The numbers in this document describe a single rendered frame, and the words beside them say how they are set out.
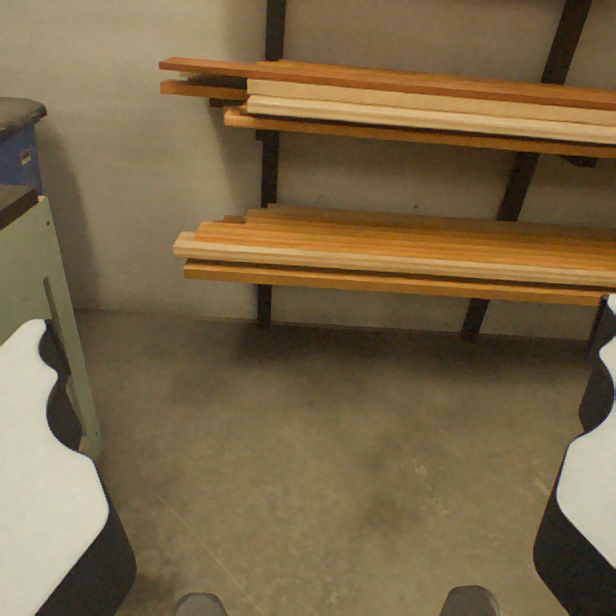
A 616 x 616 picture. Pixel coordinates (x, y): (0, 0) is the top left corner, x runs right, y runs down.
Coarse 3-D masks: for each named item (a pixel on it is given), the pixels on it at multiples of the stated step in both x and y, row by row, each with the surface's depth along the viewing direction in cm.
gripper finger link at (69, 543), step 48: (48, 336) 11; (0, 384) 9; (48, 384) 9; (0, 432) 8; (48, 432) 8; (0, 480) 7; (48, 480) 7; (96, 480) 7; (0, 528) 6; (48, 528) 6; (96, 528) 6; (0, 576) 6; (48, 576) 6; (96, 576) 6
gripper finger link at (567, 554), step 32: (608, 320) 10; (608, 352) 9; (608, 384) 8; (608, 416) 7; (576, 448) 7; (608, 448) 7; (576, 480) 7; (608, 480) 6; (544, 512) 7; (576, 512) 6; (608, 512) 6; (544, 544) 7; (576, 544) 6; (608, 544) 6; (544, 576) 7; (576, 576) 6; (608, 576) 6; (576, 608) 6; (608, 608) 6
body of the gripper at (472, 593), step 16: (192, 592) 5; (464, 592) 5; (480, 592) 5; (176, 608) 5; (192, 608) 5; (208, 608) 5; (448, 608) 5; (464, 608) 5; (480, 608) 5; (496, 608) 5
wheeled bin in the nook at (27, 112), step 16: (0, 112) 143; (16, 112) 148; (32, 112) 154; (0, 128) 136; (16, 128) 145; (32, 128) 163; (0, 144) 144; (16, 144) 153; (32, 144) 164; (0, 160) 145; (16, 160) 154; (32, 160) 166; (0, 176) 146; (16, 176) 156; (32, 176) 167
